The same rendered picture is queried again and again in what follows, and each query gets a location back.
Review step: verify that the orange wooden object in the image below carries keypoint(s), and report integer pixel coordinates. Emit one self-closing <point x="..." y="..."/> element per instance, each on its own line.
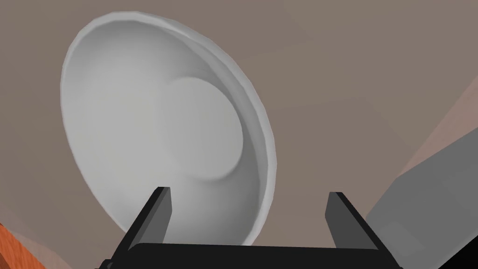
<point x="15" y="248"/>

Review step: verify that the grey block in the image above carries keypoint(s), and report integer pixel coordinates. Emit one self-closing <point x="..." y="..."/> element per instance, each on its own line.
<point x="429" y="209"/>

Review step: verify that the white bowl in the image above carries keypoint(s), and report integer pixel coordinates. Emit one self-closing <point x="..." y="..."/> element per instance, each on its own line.
<point x="160" y="127"/>

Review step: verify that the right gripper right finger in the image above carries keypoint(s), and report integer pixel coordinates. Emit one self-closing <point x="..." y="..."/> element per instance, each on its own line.
<point x="349" y="224"/>

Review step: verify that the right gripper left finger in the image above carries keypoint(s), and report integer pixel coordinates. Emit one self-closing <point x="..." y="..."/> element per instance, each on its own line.
<point x="151" y="220"/>

